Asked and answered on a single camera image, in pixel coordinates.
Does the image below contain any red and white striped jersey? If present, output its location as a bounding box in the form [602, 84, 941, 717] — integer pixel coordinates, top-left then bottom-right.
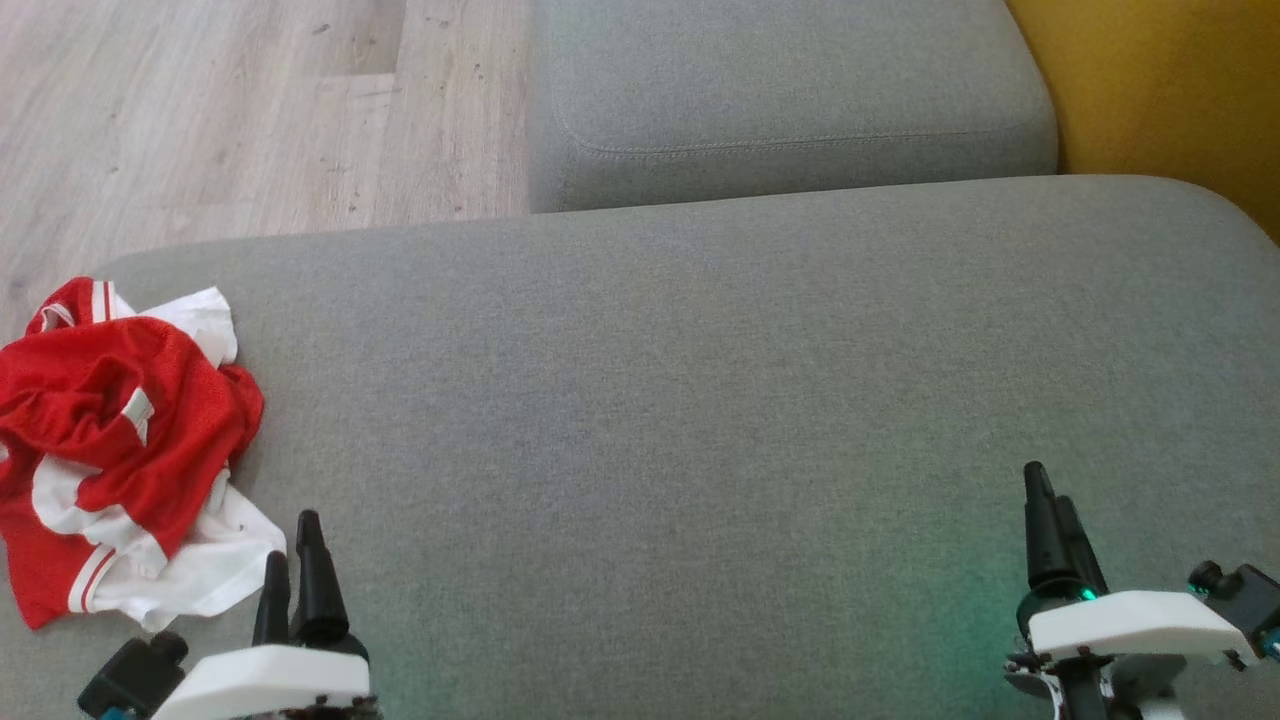
[0, 277, 288, 633]

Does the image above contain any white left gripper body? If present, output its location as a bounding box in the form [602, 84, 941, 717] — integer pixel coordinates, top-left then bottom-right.
[150, 645, 381, 720]

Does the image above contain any large grey sofa seat cushion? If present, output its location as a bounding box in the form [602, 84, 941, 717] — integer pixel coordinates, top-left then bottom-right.
[0, 175, 1280, 720]

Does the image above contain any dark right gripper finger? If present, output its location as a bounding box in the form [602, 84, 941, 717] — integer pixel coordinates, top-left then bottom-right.
[1055, 495, 1109, 599]
[1022, 462, 1076, 593]

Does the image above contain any small grey sofa cushion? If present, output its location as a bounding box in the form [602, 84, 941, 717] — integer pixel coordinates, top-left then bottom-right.
[527, 0, 1061, 214]

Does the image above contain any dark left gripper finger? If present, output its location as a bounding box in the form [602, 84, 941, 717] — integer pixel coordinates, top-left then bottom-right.
[293, 510, 349, 648]
[252, 550, 291, 646]

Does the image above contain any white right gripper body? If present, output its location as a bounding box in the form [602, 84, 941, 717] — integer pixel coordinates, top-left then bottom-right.
[1005, 590, 1256, 720]

